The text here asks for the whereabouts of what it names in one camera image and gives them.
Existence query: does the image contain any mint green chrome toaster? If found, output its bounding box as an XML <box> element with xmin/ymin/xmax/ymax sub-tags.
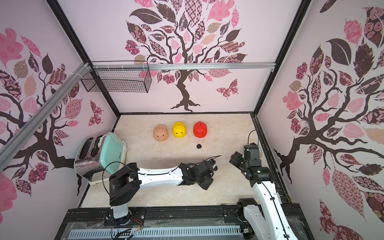
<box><xmin>74</xmin><ymin>132</ymin><xmax>127</xmax><ymax>186</ymax></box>

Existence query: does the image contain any yellow piggy bank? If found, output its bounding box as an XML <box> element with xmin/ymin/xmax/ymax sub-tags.
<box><xmin>172</xmin><ymin>122</ymin><xmax>187</xmax><ymax>138</ymax></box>

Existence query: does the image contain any red piggy bank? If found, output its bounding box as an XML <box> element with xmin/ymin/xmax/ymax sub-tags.
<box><xmin>193</xmin><ymin>122</ymin><xmax>208</xmax><ymax>138</ymax></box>

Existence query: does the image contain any aluminium rail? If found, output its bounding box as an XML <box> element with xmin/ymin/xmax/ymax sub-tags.
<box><xmin>1</xmin><ymin>63</ymin><xmax>90</xmax><ymax>171</ymax></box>
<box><xmin>92</xmin><ymin>62</ymin><xmax>276</xmax><ymax>71</ymax></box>

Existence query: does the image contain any white slotted cable duct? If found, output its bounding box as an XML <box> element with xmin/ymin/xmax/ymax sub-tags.
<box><xmin>66</xmin><ymin>226</ymin><xmax>244</xmax><ymax>240</ymax></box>

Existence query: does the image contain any black wire basket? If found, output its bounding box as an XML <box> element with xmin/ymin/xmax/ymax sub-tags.
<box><xmin>81</xmin><ymin>60</ymin><xmax>152</xmax><ymax>93</ymax></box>

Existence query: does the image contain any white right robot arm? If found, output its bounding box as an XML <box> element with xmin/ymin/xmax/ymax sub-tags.
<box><xmin>230</xmin><ymin>144</ymin><xmax>297</xmax><ymax>240</ymax></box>

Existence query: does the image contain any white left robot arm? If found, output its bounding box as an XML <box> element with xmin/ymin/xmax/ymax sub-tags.
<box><xmin>109</xmin><ymin>158</ymin><xmax>218</xmax><ymax>220</ymax></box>

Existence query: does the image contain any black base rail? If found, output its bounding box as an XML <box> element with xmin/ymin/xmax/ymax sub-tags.
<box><xmin>55</xmin><ymin>204</ymin><xmax>304</xmax><ymax>240</ymax></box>

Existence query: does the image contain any aluminium rail back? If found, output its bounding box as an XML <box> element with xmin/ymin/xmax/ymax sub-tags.
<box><xmin>92</xmin><ymin>62</ymin><xmax>276</xmax><ymax>71</ymax></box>

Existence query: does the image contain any aluminium rail left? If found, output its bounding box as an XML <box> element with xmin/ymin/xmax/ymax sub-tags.
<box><xmin>1</xmin><ymin>63</ymin><xmax>90</xmax><ymax>171</ymax></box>

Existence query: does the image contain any pink piggy bank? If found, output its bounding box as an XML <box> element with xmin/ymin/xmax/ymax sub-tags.
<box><xmin>153</xmin><ymin>125</ymin><xmax>169</xmax><ymax>142</ymax></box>

